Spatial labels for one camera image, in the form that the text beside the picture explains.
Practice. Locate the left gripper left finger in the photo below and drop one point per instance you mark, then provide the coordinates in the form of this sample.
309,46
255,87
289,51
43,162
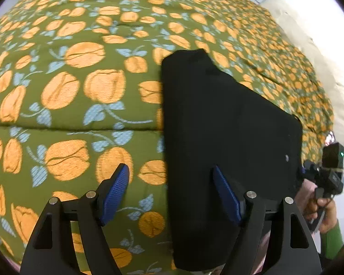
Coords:
50,249

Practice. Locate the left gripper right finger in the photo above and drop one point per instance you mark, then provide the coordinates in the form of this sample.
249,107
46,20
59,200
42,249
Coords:
291,249

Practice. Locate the black pants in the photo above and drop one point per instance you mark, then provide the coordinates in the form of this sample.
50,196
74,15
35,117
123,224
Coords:
211,120

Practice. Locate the green sleeve forearm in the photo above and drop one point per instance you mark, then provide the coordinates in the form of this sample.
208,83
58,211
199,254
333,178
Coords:
331,242

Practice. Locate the right hand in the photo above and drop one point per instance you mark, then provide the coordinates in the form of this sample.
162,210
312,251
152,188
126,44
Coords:
329,220

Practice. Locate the green orange floral bedspread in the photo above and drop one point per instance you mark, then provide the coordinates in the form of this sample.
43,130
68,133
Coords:
80,93

